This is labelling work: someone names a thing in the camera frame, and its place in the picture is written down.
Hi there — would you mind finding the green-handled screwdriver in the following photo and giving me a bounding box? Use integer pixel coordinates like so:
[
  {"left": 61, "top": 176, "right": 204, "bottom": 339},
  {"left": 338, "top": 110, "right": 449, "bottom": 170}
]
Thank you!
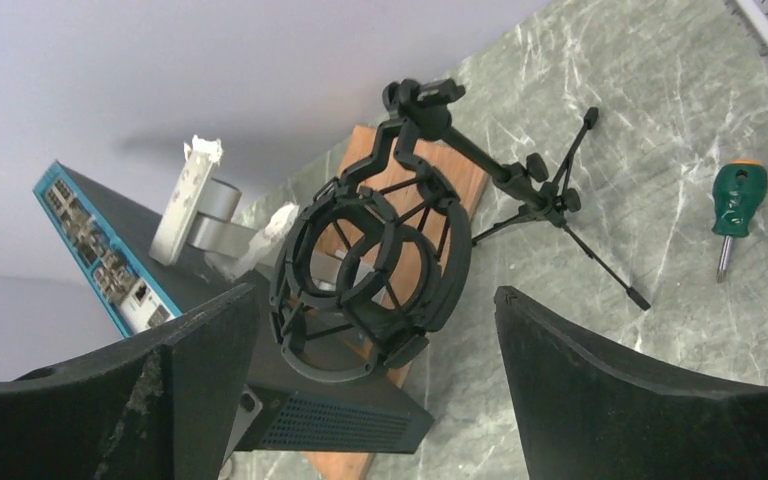
[{"left": 711, "top": 159, "right": 768, "bottom": 283}]

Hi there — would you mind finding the dark rack network switch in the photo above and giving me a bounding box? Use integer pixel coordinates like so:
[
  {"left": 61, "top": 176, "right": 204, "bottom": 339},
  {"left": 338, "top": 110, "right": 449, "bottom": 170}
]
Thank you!
[{"left": 33, "top": 162, "right": 433, "bottom": 454}]

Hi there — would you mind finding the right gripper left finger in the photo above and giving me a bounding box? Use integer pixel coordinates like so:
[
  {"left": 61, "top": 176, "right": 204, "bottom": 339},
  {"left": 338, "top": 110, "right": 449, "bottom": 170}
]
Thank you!
[{"left": 0, "top": 284, "right": 258, "bottom": 479}]

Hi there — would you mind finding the wooden board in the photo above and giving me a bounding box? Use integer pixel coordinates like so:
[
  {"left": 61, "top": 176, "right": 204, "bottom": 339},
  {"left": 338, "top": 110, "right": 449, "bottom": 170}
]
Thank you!
[{"left": 301, "top": 124, "right": 490, "bottom": 480}]

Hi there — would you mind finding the black tripod shock-mount stand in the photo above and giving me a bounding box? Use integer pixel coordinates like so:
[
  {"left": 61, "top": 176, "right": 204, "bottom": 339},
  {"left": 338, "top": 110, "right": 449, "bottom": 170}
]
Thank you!
[{"left": 267, "top": 78, "right": 652, "bottom": 386}]

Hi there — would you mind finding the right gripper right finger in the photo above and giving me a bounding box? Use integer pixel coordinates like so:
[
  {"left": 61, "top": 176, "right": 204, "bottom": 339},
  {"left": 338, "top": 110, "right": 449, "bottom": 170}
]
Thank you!
[{"left": 494, "top": 286, "right": 768, "bottom": 479}]

